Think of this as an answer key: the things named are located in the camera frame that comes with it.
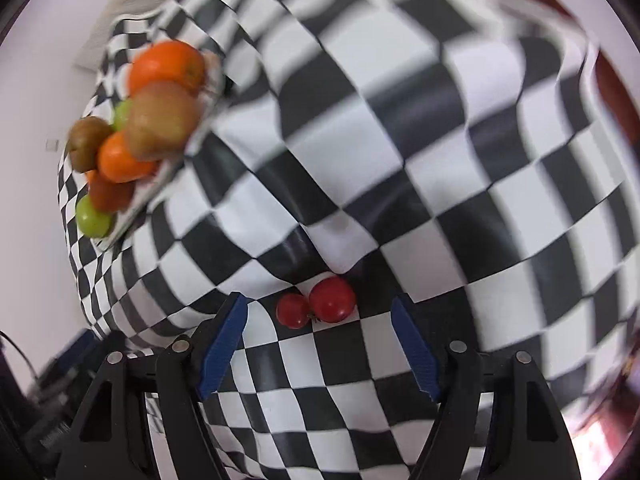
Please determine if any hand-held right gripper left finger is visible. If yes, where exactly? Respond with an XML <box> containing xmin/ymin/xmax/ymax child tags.
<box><xmin>60</xmin><ymin>292</ymin><xmax>249</xmax><ymax>480</ymax></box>

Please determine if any brown kiwi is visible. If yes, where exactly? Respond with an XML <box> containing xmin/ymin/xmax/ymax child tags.
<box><xmin>68</xmin><ymin>116</ymin><xmax>113</xmax><ymax>173</ymax></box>
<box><xmin>125</xmin><ymin>81</ymin><xmax>202</xmax><ymax>162</ymax></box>

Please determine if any green apple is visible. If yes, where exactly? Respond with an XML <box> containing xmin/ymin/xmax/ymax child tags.
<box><xmin>112</xmin><ymin>100</ymin><xmax>135</xmax><ymax>132</ymax></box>
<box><xmin>75</xmin><ymin>195</ymin><xmax>115</xmax><ymax>238</ymax></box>

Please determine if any oval floral ceramic plate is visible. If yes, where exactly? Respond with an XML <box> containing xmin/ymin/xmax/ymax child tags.
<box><xmin>92</xmin><ymin>50</ymin><xmax>226</xmax><ymax>253</ymax></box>

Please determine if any large orange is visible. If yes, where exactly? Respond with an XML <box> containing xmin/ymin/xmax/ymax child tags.
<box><xmin>129</xmin><ymin>41</ymin><xmax>207</xmax><ymax>97</ymax></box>

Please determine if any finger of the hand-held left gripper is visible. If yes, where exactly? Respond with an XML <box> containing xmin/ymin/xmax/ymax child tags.
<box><xmin>47</xmin><ymin>332</ymin><xmax>103</xmax><ymax>386</ymax></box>

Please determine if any black and white checkered cloth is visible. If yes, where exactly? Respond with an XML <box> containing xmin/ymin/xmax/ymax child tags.
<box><xmin>57</xmin><ymin>0</ymin><xmax>640</xmax><ymax>480</ymax></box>

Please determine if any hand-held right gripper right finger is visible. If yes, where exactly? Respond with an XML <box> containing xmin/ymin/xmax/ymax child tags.
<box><xmin>390</xmin><ymin>294</ymin><xmax>583</xmax><ymax>480</ymax></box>

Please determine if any dark reddish tangerine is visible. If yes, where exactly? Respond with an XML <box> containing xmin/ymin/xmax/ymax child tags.
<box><xmin>89</xmin><ymin>172</ymin><xmax>135</xmax><ymax>213</ymax></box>

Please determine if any small red cherry tomato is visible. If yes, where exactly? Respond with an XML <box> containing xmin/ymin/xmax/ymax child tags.
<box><xmin>276</xmin><ymin>293</ymin><xmax>311</xmax><ymax>329</ymax></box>

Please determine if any large red cherry tomato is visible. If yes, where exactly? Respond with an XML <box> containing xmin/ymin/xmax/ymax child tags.
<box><xmin>308</xmin><ymin>276</ymin><xmax>357</xmax><ymax>323</ymax></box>

